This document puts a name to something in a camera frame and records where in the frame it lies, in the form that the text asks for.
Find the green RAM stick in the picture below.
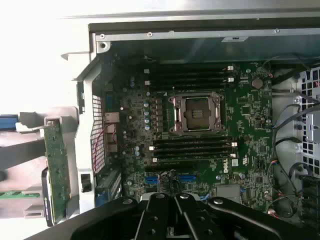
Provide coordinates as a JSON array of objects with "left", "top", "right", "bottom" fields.
[{"left": 0, "top": 190, "right": 41, "bottom": 200}]

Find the black open PC case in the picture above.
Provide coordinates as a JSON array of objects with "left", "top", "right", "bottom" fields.
[{"left": 61, "top": 7, "right": 320, "bottom": 240}]

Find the green motherboard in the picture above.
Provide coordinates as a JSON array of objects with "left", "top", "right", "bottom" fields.
[{"left": 99, "top": 59, "right": 275, "bottom": 218}]

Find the black expansion slot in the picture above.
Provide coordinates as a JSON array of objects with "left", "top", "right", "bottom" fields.
[{"left": 144, "top": 165, "right": 194, "bottom": 174}]

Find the hard disk with blue caddy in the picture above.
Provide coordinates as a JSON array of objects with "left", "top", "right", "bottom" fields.
[{"left": 0, "top": 113, "right": 20, "bottom": 132}]

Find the silver chipset heatsink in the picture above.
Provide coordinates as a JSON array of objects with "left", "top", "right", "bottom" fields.
[{"left": 215, "top": 184, "right": 243, "bottom": 204}]

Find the metal CPU socket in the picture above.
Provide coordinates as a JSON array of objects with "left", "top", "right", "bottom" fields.
[{"left": 168, "top": 90, "right": 226, "bottom": 135}]

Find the round coin battery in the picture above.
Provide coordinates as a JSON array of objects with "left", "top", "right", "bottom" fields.
[{"left": 251, "top": 77, "right": 265, "bottom": 90}]

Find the blue expansion slot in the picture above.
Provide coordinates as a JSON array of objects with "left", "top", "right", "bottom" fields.
[{"left": 145, "top": 175, "right": 197, "bottom": 185}]

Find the grey parts rack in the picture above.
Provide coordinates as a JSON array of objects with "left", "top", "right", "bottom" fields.
[{"left": 0, "top": 106, "right": 81, "bottom": 226}]

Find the RAM slot with white latches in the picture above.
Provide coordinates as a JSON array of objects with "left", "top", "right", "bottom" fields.
[
  {"left": 151, "top": 152, "right": 237, "bottom": 164},
  {"left": 148, "top": 141, "right": 238, "bottom": 152},
  {"left": 143, "top": 76, "right": 235, "bottom": 85},
  {"left": 143, "top": 64, "right": 235, "bottom": 74}
]

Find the perforated silver drive cage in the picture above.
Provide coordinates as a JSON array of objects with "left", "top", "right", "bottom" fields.
[{"left": 294, "top": 66, "right": 320, "bottom": 177}]

